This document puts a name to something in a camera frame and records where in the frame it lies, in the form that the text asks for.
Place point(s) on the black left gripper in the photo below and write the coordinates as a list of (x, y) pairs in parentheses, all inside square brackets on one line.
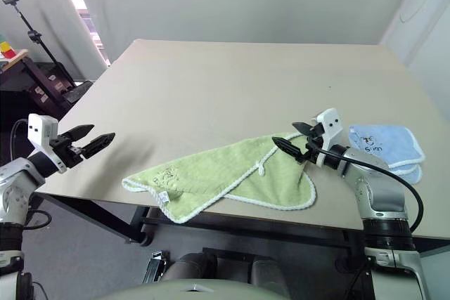
[(67, 150)]

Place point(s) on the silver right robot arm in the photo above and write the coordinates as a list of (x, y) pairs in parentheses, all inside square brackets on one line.
[(383, 198)]

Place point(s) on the black phone holder stand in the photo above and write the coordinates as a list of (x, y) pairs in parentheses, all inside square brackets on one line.
[(42, 45)]

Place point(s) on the black table frame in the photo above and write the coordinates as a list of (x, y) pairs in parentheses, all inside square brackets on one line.
[(105, 215)]

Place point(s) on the red block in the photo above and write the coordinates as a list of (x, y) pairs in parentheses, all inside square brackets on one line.
[(10, 53)]

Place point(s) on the dark wooden side desk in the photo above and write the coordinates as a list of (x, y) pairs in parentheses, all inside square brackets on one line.
[(21, 82)]

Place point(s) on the blue towel with white trim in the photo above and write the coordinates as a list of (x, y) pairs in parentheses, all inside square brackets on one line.
[(390, 145)]

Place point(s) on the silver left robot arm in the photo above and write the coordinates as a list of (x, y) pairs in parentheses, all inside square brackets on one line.
[(14, 180)]

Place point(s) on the small metal bracket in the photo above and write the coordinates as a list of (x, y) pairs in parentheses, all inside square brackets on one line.
[(154, 266)]

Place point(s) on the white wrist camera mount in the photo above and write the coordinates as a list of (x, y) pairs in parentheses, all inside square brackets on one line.
[(40, 129), (330, 128)]

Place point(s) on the yellow block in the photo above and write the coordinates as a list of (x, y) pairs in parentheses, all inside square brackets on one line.
[(6, 47)]

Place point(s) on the grey robot torso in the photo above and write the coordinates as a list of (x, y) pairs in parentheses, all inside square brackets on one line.
[(183, 291)]

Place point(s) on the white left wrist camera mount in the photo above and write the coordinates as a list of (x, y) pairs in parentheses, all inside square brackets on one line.
[(40, 129)]

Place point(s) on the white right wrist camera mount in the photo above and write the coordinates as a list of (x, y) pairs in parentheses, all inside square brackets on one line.
[(330, 128)]

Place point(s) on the green towel with white trim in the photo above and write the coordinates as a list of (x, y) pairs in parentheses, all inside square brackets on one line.
[(218, 170)]

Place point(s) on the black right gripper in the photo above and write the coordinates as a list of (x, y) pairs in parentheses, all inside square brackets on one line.
[(314, 142)]

